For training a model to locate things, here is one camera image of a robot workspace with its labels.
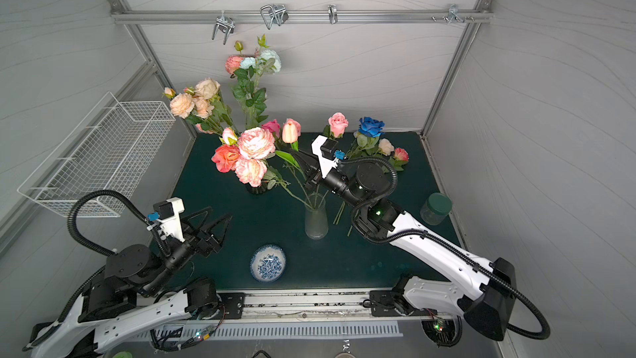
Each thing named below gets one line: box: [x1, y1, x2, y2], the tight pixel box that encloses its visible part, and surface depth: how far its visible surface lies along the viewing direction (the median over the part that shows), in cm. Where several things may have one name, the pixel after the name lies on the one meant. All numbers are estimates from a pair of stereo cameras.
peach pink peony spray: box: [162, 77, 240, 136], surface depth 75 cm
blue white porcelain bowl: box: [250, 244, 287, 283], surface depth 82 cm
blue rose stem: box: [346, 116, 386, 159], surface depth 65 cm
